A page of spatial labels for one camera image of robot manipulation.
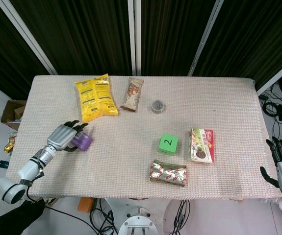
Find cookie box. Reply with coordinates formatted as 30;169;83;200
188;128;216;164

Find brown nut snack packet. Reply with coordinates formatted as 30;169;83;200
120;77;144;113

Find orange object under table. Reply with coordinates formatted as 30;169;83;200
77;197;95;213

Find small clear round container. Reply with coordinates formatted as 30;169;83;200
151;99;165;115

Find green numbered cube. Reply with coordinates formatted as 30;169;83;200
158;134;179;157

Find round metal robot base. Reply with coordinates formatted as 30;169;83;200
103;197;180;235

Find white partition frame post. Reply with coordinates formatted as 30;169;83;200
255;54;282;96
0;0;58;75
127;0;142;76
187;0;224;77

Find beige waffle tablecloth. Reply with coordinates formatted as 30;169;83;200
4;75;282;209

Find yellow snack bag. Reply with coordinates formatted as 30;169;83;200
74;73;119;123

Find gold Lipton foil packet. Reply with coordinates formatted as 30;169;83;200
149;160;188;188

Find black device with cables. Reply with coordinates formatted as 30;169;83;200
258;80;282;138

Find gold wrapped snack packets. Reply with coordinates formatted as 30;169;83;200
3;132;18;154

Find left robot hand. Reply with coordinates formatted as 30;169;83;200
47;120;89;153

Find black floor cables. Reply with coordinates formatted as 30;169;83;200
25;195;122;235

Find purple box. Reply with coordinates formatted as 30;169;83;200
71;130;93;151

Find cardboard box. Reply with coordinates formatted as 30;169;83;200
0;99;26;130

